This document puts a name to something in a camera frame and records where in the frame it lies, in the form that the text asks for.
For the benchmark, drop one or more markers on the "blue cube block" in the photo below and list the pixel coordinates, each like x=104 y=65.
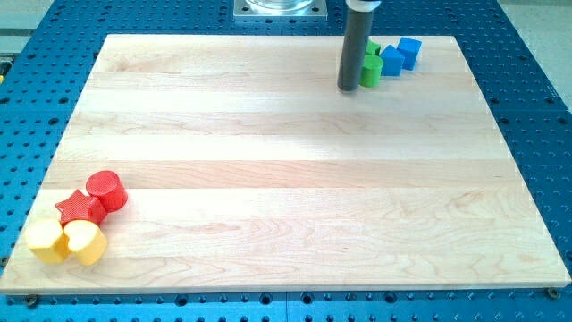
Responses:
x=409 y=48

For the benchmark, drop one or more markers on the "red cylinder block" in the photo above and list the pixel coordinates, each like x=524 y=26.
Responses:
x=108 y=188

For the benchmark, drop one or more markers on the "yellow heart block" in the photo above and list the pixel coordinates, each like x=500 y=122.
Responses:
x=86 y=241

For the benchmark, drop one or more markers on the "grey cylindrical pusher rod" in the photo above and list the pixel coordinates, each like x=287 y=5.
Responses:
x=356 y=36

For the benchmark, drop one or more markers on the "green cylinder block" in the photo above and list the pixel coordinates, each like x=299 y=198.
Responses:
x=371 y=71

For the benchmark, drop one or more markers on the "green star block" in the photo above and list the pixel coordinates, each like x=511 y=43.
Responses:
x=373 y=48

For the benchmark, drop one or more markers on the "wooden board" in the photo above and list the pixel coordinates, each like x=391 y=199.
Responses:
x=248 y=170

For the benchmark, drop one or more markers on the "blue triangle block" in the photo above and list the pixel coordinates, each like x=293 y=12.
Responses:
x=392 y=61

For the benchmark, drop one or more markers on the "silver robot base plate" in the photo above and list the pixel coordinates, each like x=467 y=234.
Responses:
x=257 y=10

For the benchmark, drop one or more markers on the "red star block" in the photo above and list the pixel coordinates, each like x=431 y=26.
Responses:
x=81 y=207

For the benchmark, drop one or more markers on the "yellow hexagon block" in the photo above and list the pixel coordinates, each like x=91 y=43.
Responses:
x=46 y=240

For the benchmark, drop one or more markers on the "white rod mount collar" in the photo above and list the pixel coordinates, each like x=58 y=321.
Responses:
x=363 y=6

